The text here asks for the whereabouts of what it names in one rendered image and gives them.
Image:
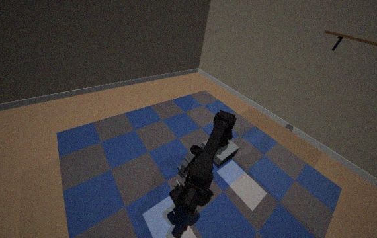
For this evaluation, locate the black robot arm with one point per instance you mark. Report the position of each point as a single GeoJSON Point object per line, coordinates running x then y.
{"type": "Point", "coordinates": [197, 191]}

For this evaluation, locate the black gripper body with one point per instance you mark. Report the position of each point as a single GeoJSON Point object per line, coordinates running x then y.
{"type": "Point", "coordinates": [177, 194]}

